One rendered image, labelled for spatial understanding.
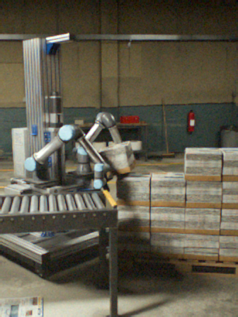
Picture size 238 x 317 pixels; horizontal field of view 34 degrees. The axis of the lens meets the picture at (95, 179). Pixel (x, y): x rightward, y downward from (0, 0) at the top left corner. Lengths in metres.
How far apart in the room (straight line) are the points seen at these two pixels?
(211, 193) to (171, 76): 7.15
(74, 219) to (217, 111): 8.52
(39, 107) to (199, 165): 1.49
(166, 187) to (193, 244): 0.54
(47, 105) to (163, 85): 6.84
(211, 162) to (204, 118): 7.33
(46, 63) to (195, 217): 1.86
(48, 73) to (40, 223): 1.58
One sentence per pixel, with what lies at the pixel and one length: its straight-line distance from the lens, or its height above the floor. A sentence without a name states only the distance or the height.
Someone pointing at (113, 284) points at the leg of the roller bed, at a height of 0.28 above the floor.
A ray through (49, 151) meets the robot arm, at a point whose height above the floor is 1.10.
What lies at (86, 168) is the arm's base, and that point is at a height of 0.86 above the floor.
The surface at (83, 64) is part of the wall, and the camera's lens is 9.84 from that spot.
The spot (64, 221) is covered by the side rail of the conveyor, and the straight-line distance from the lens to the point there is 2.53.
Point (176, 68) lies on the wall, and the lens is 10.33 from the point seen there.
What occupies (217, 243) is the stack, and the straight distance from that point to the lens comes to 3.48.
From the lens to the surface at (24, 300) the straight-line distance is 3.16.
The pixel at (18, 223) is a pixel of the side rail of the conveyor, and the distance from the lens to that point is 2.53.
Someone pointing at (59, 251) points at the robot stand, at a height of 0.20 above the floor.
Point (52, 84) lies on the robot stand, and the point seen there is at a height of 1.64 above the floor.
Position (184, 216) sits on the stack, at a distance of 3.42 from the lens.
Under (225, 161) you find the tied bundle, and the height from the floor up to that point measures 0.99.
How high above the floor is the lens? 1.52
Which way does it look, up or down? 12 degrees down
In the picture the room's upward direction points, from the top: 1 degrees counter-clockwise
